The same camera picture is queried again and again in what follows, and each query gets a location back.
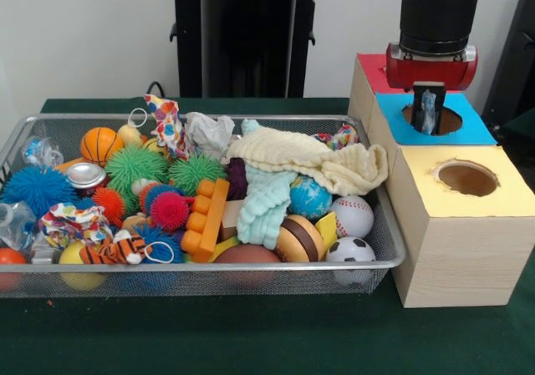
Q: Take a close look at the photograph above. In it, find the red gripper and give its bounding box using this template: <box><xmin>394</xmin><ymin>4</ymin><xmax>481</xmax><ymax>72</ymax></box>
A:
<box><xmin>384</xmin><ymin>43</ymin><xmax>478</xmax><ymax>136</ymax></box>

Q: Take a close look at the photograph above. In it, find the cream muslin cloth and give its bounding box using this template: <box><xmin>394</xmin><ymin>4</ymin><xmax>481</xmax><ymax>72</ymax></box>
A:
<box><xmin>221</xmin><ymin>130</ymin><xmax>390</xmax><ymax>197</ymax></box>

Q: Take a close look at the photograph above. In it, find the wooden box with three holes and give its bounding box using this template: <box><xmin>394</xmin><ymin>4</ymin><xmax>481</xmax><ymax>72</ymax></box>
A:
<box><xmin>347</xmin><ymin>51</ymin><xmax>535</xmax><ymax>308</ymax></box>

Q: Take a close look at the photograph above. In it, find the silver mesh bin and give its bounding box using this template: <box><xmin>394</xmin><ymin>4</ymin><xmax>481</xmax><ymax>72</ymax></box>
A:
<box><xmin>0</xmin><ymin>114</ymin><xmax>407</xmax><ymax>299</ymax></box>

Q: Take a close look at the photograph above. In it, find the white baseball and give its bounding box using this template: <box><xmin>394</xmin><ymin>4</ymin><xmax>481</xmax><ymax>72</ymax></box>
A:
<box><xmin>329</xmin><ymin>195</ymin><xmax>375</xmax><ymax>239</ymax></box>

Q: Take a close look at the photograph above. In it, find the blue globe ball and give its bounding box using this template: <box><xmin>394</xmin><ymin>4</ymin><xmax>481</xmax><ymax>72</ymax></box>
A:
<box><xmin>289</xmin><ymin>175</ymin><xmax>334</xmax><ymax>220</ymax></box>

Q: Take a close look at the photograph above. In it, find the black and white soccer ball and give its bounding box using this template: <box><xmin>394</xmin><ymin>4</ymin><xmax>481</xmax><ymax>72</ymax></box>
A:
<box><xmin>325</xmin><ymin>236</ymin><xmax>377</xmax><ymax>286</ymax></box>

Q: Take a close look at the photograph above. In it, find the toy burger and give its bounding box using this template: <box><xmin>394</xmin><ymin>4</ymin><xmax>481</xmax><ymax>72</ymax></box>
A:
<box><xmin>274</xmin><ymin>215</ymin><xmax>326</xmax><ymax>263</ymax></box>

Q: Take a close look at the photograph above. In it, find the mint green muslin cloth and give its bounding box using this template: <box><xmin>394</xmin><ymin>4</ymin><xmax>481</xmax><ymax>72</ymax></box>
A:
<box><xmin>237</xmin><ymin>118</ymin><xmax>298</xmax><ymax>251</ymax></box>

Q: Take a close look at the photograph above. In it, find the brown toy football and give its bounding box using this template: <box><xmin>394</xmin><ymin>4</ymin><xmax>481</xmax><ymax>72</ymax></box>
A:
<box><xmin>213</xmin><ymin>243</ymin><xmax>282</xmax><ymax>266</ymax></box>

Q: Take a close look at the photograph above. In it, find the orange plastic building block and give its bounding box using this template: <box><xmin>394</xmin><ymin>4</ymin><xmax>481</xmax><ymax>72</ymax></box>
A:
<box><xmin>180</xmin><ymin>177</ymin><xmax>232</xmax><ymax>264</ymax></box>

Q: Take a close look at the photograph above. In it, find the orange toy basketball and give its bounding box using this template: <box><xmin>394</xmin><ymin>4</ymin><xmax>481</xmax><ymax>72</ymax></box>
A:
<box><xmin>79</xmin><ymin>126</ymin><xmax>125</xmax><ymax>168</ymax></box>

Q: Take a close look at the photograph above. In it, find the orange striped tiger plush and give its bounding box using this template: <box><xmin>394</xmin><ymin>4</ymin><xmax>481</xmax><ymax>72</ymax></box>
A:
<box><xmin>79</xmin><ymin>229</ymin><xmax>154</xmax><ymax>266</ymax></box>

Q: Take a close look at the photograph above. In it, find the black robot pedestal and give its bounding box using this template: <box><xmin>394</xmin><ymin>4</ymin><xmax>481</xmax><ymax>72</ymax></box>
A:
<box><xmin>160</xmin><ymin>0</ymin><xmax>338</xmax><ymax>99</ymax></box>

